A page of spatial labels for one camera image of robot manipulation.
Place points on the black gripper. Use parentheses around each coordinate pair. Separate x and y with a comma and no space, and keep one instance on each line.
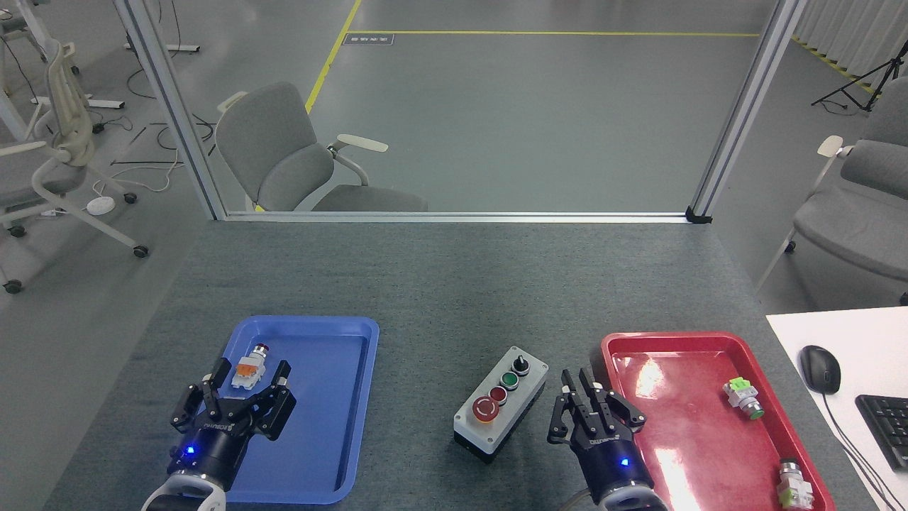
(213,451)
(610,465)

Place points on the grey control box with buttons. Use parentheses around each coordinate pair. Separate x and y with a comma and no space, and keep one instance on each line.
(511,411)

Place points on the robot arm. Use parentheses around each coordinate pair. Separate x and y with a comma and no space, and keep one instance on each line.
(181,490)
(631,500)

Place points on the blue plastic tray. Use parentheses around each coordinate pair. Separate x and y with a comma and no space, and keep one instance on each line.
(326,411)

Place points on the red plastic tray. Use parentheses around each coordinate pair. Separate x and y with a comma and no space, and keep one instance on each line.
(695,426)

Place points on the black computer mouse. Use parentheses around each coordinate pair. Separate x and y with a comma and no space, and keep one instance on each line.
(821,369)

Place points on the white round floor device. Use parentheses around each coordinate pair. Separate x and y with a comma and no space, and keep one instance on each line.
(101,206)

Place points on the grey armchair with white arms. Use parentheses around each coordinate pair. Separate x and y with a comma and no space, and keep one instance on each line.
(284,163)

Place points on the white desk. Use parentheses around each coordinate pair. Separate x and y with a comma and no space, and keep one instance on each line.
(865,341)

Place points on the black keyboard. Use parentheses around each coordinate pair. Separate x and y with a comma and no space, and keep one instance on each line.
(887,426)

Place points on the white mesh office chair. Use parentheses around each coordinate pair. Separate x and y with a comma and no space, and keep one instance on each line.
(67,121)

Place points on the white table foot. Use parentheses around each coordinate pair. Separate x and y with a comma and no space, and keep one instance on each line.
(170,48)
(85,103)

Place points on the grey floor label plate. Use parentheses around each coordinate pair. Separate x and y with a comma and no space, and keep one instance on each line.
(368,39)

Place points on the black tripod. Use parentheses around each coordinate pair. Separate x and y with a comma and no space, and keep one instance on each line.
(876,78)

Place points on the white curtain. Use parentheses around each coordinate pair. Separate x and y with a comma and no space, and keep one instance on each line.
(851,35)

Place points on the orange and white push-button switch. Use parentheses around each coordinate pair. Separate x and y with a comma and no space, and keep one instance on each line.
(248,369)

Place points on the green-capped push-button switch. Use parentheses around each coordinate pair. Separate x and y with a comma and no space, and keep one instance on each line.
(745,399)

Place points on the silver-topped green and white switch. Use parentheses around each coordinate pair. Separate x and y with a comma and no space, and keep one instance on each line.
(793,482)

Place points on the black corner bracket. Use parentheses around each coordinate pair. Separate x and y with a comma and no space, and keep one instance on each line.
(699,216)

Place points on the silver aluminium cross rail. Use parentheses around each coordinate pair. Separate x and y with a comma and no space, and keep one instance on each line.
(454,217)

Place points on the silver aluminium post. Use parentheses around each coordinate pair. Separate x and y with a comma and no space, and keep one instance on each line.
(745,106)
(170,106)

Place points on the grey chair with white frame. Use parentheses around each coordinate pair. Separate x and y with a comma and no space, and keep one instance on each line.
(858,220)

